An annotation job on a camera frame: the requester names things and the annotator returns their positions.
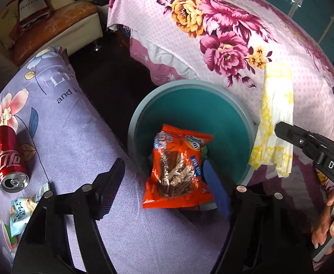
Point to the teal round bin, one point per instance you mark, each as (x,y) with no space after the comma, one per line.
(189,111)

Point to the cream sofa with orange seat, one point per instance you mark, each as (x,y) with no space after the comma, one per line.
(55,28)

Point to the red gift bag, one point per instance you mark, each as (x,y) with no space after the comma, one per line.
(34,5)

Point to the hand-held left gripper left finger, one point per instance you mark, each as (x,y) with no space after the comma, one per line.
(110,188)

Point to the teal glass cabinet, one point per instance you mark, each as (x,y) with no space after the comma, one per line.
(312,11)

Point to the yellow printed pillow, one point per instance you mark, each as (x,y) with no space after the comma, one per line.
(8,25)

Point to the white blue snack wrapper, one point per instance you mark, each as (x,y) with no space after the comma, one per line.
(20,214)

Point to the person's right hand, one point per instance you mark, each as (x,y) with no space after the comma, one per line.
(323,228)

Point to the orange snack packet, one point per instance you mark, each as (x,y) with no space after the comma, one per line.
(178,177)

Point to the red soda can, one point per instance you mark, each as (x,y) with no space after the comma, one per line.
(8,159)

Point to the pink floral blanket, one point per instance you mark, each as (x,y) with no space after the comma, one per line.
(227,20)

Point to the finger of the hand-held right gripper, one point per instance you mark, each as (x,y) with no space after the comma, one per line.
(292,137)

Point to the purple floral blanket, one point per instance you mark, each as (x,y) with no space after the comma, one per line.
(70,137)

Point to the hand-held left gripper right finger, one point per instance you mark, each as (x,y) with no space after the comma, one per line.
(219,195)

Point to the yellow white cloth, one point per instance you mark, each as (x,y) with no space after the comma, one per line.
(275,114)

